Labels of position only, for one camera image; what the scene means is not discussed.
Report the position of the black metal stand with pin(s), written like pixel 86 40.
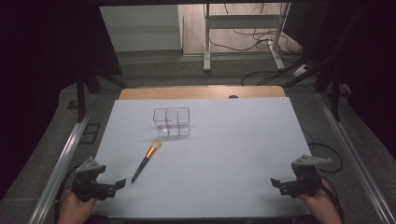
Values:
pixel 81 99
pixel 334 90

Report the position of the person's right hand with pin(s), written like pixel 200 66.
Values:
pixel 320 207

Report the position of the white power strip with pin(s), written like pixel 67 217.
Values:
pixel 300 70

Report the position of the dark floor plate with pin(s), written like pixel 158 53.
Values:
pixel 90 133

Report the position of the white table mat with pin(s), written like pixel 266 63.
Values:
pixel 218 168

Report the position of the clear plastic organizer box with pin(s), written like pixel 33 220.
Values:
pixel 172 122

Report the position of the person's left hand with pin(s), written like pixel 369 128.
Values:
pixel 74 210

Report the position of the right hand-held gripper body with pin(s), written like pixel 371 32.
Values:
pixel 306 182

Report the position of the white desk frame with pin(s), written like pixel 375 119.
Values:
pixel 206 40

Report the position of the white cabinet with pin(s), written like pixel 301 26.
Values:
pixel 140 28

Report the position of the dark curtain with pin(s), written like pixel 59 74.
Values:
pixel 37 77
pixel 373 71

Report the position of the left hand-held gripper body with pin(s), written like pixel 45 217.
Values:
pixel 88 183

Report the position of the aluminium rail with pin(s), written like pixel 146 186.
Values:
pixel 62 161
pixel 355 155

